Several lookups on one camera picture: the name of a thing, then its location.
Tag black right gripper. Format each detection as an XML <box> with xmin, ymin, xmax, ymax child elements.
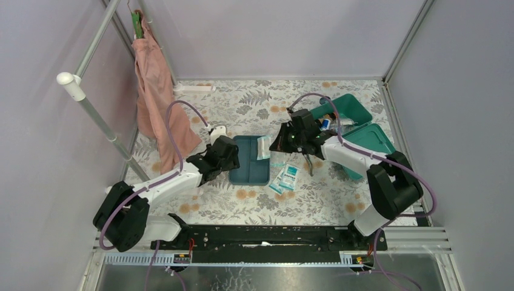
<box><xmin>269</xmin><ymin>122</ymin><xmax>306</xmax><ymax>154</ymax></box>

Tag black handled scissors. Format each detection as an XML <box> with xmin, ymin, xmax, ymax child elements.
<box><xmin>303</xmin><ymin>154</ymin><xmax>313</xmax><ymax>176</ymax></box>

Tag teal medical gauze packet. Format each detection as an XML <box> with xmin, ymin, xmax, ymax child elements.
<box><xmin>279</xmin><ymin>164</ymin><xmax>300</xmax><ymax>191</ymax></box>

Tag dark teal divided tray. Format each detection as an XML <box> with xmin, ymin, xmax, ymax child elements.
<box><xmin>229</xmin><ymin>135</ymin><xmax>270</xmax><ymax>186</ymax></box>

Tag teal band-aid pack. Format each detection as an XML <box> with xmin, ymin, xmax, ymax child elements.
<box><xmin>256</xmin><ymin>136</ymin><xmax>272</xmax><ymax>161</ymax></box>

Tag brown orange-cap syrup bottle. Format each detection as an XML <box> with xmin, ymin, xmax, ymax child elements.
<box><xmin>321</xmin><ymin>112</ymin><xmax>337</xmax><ymax>121</ymax></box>

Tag white gauze pad bag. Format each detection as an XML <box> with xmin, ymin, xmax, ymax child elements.
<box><xmin>340</xmin><ymin>118</ymin><xmax>358</xmax><ymax>127</ymax></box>

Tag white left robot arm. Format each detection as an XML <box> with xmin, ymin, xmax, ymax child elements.
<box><xmin>93</xmin><ymin>135</ymin><xmax>239</xmax><ymax>252</ymax></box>

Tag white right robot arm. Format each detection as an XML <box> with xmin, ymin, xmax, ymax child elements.
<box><xmin>269</xmin><ymin>109</ymin><xmax>424</xmax><ymax>250</ymax></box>

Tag teal medicine kit box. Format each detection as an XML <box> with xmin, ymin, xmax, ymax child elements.
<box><xmin>310</xmin><ymin>93</ymin><xmax>397</xmax><ymax>181</ymax></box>

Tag floral table cloth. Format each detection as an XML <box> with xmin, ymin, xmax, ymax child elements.
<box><xmin>152</xmin><ymin>80</ymin><xmax>391</xmax><ymax>226</ymax></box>

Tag white rack foot rear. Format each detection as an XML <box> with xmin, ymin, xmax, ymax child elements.
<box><xmin>173</xmin><ymin>83</ymin><xmax>216</xmax><ymax>95</ymax></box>

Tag pink hanging cloth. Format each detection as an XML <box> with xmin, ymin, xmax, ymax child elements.
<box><xmin>132</xmin><ymin>18</ymin><xmax>201</xmax><ymax>174</ymax></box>

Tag green clothes hanger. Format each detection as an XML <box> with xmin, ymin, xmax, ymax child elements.
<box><xmin>131</xmin><ymin>10</ymin><xmax>144</xmax><ymax>39</ymax></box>

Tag white clothes rack pole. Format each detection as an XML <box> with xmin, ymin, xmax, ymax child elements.
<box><xmin>56</xmin><ymin>72</ymin><xmax>150</xmax><ymax>181</ymax></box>

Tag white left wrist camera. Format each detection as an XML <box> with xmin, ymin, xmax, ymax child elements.
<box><xmin>209</xmin><ymin>125</ymin><xmax>228</xmax><ymax>146</ymax></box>

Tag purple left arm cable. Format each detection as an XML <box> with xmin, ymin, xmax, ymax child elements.
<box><xmin>98</xmin><ymin>99</ymin><xmax>212</xmax><ymax>252</ymax></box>

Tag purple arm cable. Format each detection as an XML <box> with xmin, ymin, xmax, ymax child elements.
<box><xmin>287</xmin><ymin>92</ymin><xmax>438</xmax><ymax>291</ymax></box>
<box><xmin>98</xmin><ymin>99</ymin><xmax>212</xmax><ymax>252</ymax></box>

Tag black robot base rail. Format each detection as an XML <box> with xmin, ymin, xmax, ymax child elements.
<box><xmin>150</xmin><ymin>224</ymin><xmax>388</xmax><ymax>264</ymax></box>

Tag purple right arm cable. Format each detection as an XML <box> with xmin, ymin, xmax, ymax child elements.
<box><xmin>287</xmin><ymin>92</ymin><xmax>438</xmax><ymax>291</ymax></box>

